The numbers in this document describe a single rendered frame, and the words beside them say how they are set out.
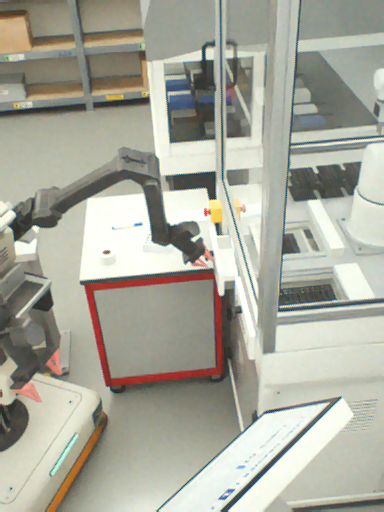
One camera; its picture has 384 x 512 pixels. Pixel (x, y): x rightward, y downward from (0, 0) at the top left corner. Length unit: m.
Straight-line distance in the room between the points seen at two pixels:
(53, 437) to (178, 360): 0.65
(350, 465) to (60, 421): 1.13
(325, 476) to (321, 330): 0.78
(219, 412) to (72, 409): 0.69
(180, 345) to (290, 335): 1.01
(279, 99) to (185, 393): 1.84
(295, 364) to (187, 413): 1.08
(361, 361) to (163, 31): 1.55
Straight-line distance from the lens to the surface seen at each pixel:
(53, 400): 2.49
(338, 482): 2.32
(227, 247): 2.21
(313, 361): 1.73
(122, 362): 2.61
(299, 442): 1.18
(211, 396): 2.76
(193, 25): 2.54
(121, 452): 2.62
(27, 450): 2.38
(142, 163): 1.58
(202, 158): 2.77
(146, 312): 2.40
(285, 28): 1.17
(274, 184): 1.30
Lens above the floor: 2.16
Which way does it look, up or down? 37 degrees down
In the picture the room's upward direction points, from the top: 3 degrees counter-clockwise
